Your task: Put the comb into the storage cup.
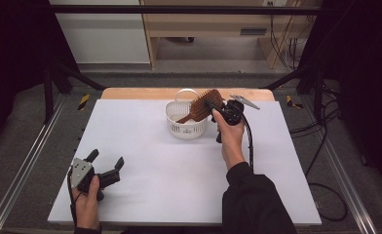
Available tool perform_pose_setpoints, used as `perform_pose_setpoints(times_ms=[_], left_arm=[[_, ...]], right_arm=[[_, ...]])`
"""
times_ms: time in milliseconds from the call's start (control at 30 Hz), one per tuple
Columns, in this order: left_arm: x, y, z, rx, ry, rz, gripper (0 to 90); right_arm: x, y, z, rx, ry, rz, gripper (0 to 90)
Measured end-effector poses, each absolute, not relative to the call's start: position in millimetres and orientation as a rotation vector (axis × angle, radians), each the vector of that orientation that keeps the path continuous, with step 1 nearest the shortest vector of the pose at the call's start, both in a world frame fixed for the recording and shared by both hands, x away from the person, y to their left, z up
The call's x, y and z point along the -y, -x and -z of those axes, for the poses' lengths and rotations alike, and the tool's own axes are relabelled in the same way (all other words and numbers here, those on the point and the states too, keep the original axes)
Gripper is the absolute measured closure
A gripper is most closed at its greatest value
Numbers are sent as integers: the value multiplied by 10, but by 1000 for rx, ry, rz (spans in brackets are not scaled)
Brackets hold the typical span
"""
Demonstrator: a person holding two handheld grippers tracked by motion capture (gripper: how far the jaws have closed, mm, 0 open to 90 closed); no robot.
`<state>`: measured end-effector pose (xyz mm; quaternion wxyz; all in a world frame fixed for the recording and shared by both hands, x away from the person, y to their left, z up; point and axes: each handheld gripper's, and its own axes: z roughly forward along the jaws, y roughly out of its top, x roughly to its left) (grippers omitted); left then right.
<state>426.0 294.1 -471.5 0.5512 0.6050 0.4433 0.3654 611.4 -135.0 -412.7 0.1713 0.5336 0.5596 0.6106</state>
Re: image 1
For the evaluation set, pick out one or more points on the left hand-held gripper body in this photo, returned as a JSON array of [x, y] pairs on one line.
[[81, 174]]

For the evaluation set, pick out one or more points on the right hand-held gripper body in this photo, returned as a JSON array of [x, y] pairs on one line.
[[233, 112]]

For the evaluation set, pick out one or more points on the wooden hairbrush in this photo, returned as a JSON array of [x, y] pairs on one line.
[[203, 104]]

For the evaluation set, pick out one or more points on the white plastic basket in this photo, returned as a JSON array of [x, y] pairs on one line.
[[185, 130]]

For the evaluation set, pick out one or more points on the person's right hand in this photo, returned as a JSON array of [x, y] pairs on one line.
[[233, 143]]

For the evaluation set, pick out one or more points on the person's left hand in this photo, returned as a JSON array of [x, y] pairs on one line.
[[86, 208]]

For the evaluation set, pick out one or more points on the white table mat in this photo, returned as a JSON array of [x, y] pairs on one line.
[[166, 169]]

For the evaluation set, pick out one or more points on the light wooden desk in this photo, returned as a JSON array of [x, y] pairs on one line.
[[211, 27]]

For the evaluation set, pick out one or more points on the black metal stand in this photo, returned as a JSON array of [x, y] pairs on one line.
[[309, 81], [62, 78]]

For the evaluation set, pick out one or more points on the black horizontal bar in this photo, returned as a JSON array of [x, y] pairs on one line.
[[179, 9]]

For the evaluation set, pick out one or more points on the white cabinet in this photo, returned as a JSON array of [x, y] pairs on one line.
[[104, 35]]

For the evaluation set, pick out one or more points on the black curtain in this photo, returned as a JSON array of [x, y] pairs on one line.
[[13, 58], [367, 81]]

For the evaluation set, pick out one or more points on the metal floor rail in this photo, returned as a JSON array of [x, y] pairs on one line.
[[20, 172], [351, 195]]

